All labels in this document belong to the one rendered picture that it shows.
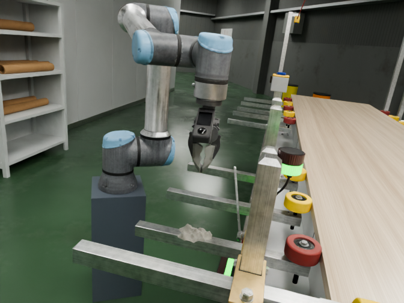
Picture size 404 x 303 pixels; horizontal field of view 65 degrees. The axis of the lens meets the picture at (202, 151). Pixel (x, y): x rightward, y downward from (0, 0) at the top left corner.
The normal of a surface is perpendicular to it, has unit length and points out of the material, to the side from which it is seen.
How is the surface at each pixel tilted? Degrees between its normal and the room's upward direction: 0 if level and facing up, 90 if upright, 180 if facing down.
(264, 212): 90
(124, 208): 90
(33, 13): 90
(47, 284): 0
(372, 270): 0
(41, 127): 90
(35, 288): 0
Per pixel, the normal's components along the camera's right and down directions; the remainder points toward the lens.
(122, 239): 0.29, 0.33
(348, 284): 0.10, -0.94
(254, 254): -0.24, 0.29
